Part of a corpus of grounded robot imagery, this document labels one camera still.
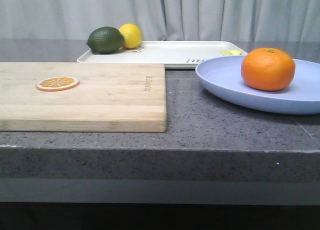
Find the yellow green utensil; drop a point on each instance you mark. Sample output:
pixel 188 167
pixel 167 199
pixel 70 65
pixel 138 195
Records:
pixel 225 52

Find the orange mandarin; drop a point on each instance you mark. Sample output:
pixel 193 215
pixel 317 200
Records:
pixel 268 69

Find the grey curtain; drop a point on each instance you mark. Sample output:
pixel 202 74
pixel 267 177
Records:
pixel 172 20

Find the wooden cutting board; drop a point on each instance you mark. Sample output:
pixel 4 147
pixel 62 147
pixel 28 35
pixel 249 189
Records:
pixel 111 97

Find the orange slice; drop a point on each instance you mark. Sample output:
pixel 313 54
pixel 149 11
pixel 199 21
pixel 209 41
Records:
pixel 57 83

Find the green lime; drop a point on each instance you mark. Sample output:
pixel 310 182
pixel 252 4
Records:
pixel 105 40

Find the yellow lemon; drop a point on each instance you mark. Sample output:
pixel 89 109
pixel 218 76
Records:
pixel 132 35

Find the light blue plate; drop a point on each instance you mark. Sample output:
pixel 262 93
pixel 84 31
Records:
pixel 222 77

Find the white tray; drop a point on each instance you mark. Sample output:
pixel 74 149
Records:
pixel 172 54

